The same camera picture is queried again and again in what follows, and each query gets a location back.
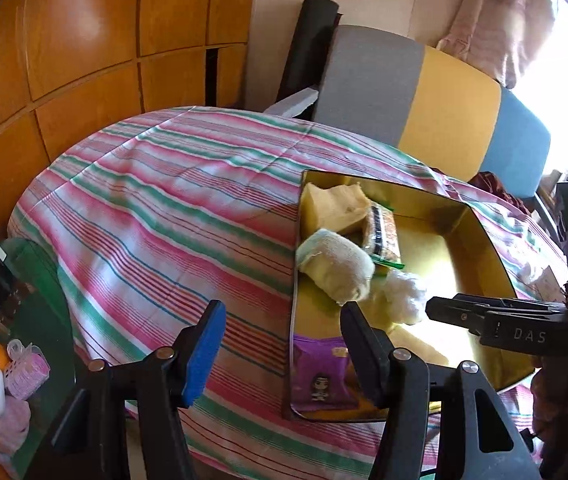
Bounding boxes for wooden wardrobe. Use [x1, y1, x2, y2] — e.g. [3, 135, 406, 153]
[0, 0, 259, 241]

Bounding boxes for purple snack packet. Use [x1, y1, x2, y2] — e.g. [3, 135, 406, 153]
[291, 335, 365, 413]

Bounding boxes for dark red cloth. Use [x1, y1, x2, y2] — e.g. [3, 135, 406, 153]
[468, 171, 539, 216]

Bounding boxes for white plastic bag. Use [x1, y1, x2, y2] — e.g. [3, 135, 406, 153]
[381, 270, 429, 326]

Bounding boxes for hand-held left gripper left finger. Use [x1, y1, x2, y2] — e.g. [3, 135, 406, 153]
[24, 300, 227, 480]

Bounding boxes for pink hair rollers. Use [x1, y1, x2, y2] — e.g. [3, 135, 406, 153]
[5, 339, 49, 401]

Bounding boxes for gold metal tin box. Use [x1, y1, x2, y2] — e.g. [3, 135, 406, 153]
[282, 169, 537, 422]

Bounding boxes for pink patterned curtain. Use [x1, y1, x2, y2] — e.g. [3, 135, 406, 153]
[436, 0, 557, 88]

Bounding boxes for white foam piece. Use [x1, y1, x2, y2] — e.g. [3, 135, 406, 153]
[263, 87, 321, 120]

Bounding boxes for clear packaged snack bar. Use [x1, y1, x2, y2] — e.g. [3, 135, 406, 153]
[361, 201, 405, 267]

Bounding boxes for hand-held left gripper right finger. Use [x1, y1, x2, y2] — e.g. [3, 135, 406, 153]
[340, 302, 534, 480]

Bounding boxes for maroon cloth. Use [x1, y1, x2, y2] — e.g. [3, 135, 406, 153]
[528, 355, 568, 480]

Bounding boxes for black rolled mat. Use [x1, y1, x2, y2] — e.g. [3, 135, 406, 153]
[276, 0, 339, 106]

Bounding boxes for pink fluffy cloth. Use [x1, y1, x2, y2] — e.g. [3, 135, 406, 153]
[0, 395, 32, 456]

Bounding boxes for glass side table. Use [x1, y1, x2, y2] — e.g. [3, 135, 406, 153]
[0, 237, 77, 480]

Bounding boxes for pale printed cardboard box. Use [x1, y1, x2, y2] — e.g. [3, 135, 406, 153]
[538, 267, 567, 303]

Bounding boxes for pale towel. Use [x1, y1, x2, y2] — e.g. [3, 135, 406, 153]
[296, 229, 375, 304]

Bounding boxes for yellow sponge block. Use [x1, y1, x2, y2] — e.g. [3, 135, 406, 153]
[300, 182, 372, 236]

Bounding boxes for striped pink green tablecloth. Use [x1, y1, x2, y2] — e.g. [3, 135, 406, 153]
[6, 106, 568, 471]

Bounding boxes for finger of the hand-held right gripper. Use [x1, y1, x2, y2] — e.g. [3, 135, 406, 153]
[425, 294, 567, 334]

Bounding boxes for grey yellow blue chair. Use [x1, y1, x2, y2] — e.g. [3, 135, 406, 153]
[314, 25, 552, 198]

